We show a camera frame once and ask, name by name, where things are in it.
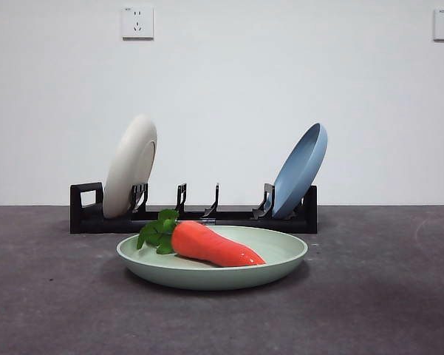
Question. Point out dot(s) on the orange carrot with green leaves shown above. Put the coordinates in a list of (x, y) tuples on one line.
[(213, 246)]

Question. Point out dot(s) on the blue plate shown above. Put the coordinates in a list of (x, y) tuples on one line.
[(298, 174)]

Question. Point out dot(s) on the white plate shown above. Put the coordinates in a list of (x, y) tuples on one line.
[(126, 170)]

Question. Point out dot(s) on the green plate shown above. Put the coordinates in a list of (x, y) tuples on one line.
[(213, 277)]

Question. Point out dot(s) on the black plate rack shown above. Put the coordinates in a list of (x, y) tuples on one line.
[(91, 223)]

